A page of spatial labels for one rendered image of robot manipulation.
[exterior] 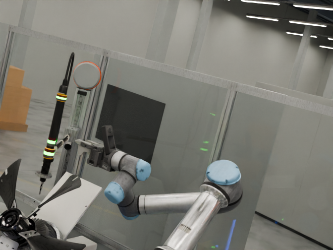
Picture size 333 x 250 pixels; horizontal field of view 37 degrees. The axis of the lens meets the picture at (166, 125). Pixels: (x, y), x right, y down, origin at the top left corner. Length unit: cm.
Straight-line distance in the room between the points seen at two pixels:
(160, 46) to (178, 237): 675
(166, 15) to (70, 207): 601
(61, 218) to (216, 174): 107
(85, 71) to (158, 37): 545
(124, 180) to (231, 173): 40
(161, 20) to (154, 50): 50
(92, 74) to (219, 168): 129
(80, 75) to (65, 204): 73
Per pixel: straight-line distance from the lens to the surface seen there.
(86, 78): 282
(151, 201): 191
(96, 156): 197
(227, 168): 174
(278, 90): 839
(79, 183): 228
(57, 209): 260
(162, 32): 823
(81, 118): 285
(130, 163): 187
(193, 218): 167
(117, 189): 182
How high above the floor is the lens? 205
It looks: 7 degrees down
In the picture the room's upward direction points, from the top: 14 degrees clockwise
